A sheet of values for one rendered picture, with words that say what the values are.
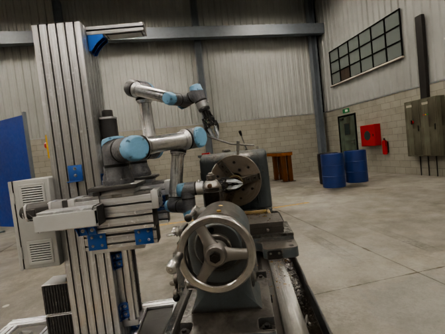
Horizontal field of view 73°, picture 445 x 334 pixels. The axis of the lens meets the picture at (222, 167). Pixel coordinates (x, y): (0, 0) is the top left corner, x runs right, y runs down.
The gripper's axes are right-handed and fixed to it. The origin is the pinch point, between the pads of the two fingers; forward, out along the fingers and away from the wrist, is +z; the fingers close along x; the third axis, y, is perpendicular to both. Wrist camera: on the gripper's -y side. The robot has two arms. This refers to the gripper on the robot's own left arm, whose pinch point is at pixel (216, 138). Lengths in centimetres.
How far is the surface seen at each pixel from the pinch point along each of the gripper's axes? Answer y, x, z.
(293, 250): 82, 15, 52
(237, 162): 6.2, 6.4, 18.6
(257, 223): 71, 7, 41
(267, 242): 74, 8, 49
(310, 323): 70, 11, 87
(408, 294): -49, 89, 166
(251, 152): -11.0, 17.2, 16.8
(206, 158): -10.6, -12.2, 8.8
